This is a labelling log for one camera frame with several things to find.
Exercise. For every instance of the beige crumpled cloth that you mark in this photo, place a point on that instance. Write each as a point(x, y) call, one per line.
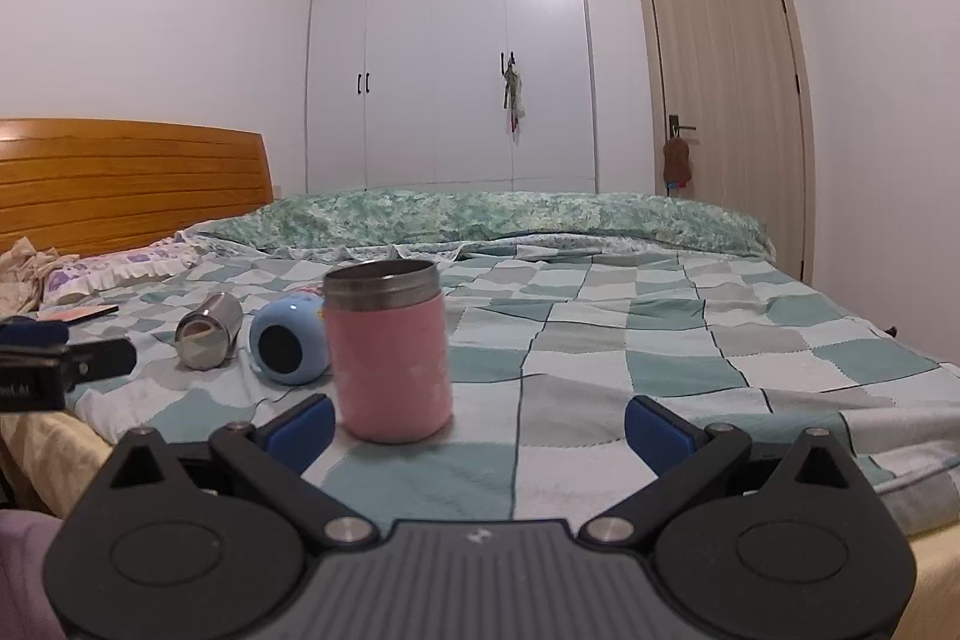
point(22, 276)

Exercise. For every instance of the checkered green blanket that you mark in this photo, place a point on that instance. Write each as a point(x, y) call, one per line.
point(637, 347)

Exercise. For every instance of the white wardrobe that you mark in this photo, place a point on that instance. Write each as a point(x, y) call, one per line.
point(450, 63)

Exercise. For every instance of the pink cup with steel rim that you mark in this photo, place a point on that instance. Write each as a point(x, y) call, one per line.
point(390, 370)

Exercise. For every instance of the wooden headboard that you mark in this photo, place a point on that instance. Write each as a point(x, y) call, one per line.
point(127, 190)

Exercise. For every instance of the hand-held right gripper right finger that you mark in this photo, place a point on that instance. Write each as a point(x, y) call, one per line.
point(658, 434)

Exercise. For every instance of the yellow bed sheet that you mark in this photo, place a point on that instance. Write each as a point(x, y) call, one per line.
point(45, 452)

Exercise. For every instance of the blue round speaker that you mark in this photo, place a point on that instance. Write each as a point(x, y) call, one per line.
point(300, 325)

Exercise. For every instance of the flat red-black phone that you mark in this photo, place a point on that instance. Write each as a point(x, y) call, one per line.
point(79, 312)

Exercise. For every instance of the green floral quilt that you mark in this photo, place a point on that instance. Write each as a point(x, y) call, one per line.
point(487, 216)

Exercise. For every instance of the purple floral pillow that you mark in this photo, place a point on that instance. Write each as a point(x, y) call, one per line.
point(120, 269)

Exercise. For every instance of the stainless steel cup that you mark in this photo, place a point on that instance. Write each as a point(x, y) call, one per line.
point(217, 321)

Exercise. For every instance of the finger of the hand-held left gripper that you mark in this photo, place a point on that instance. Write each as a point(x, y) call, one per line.
point(101, 359)
point(34, 334)

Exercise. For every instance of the purple cloth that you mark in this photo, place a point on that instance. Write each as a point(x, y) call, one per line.
point(22, 572)

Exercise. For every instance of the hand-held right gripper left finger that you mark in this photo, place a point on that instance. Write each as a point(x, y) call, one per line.
point(300, 434)

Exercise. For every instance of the beige wooden door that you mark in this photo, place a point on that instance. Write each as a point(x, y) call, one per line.
point(727, 108)

